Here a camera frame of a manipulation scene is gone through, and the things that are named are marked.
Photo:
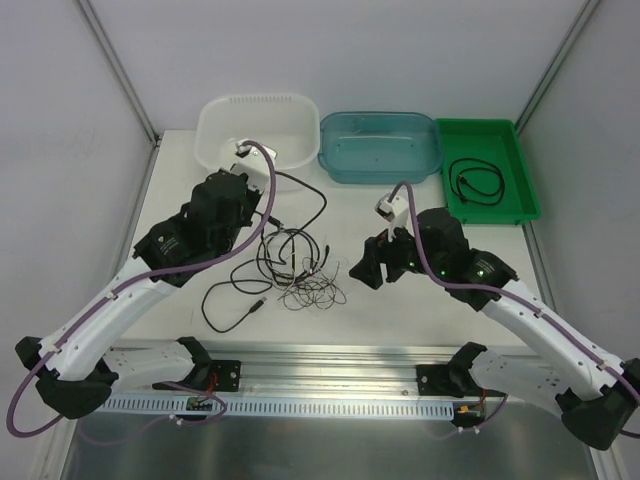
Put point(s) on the right aluminium frame post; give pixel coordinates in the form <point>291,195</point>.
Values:
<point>576,29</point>

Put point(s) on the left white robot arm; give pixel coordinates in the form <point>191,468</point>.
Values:
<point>163,261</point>

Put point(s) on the green plastic tray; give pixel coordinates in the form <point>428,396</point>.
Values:
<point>485,176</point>

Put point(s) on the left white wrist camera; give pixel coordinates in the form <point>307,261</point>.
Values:
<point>252,163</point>

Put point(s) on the white slotted cable duct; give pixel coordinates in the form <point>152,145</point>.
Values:
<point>280,407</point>

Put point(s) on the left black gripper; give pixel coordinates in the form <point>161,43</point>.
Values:
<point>248,187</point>

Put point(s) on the aluminium frame post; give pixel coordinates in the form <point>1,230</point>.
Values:
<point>576,29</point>
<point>91,18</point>

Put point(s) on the teal transparent plastic container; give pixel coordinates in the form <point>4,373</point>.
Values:
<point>379,148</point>

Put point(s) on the left aluminium frame post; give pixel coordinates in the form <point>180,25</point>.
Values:
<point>91,18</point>

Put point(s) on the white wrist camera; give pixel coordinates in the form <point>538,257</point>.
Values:
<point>252,163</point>
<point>395,210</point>

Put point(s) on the aluminium mounting rail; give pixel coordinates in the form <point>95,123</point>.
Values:
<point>320,370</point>

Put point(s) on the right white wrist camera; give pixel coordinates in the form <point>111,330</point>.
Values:
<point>395,210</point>

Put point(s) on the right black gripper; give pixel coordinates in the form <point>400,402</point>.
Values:
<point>382,253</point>

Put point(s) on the white plastic tub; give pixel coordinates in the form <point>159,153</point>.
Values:
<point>288,124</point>

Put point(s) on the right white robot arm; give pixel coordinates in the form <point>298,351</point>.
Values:
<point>593,392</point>

